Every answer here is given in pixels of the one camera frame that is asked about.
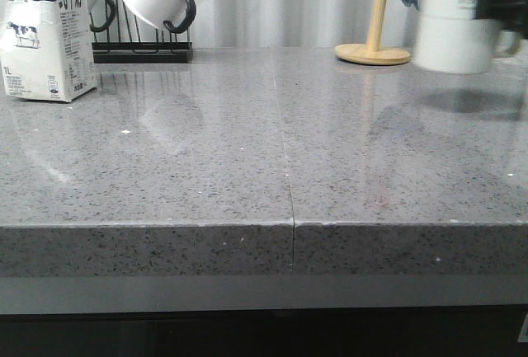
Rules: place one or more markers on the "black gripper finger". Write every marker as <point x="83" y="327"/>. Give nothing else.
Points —
<point x="509" y="15"/>

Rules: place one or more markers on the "white HOME mug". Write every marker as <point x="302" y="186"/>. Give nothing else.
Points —
<point x="451" y="40"/>

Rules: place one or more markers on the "white blue milk carton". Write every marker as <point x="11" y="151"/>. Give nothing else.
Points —
<point x="46" y="49"/>

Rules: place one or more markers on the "wooden mug tree stand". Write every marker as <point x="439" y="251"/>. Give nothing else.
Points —
<point x="372" y="53"/>

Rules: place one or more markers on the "black wire mug rack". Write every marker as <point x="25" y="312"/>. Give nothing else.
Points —
<point x="131" y="40"/>

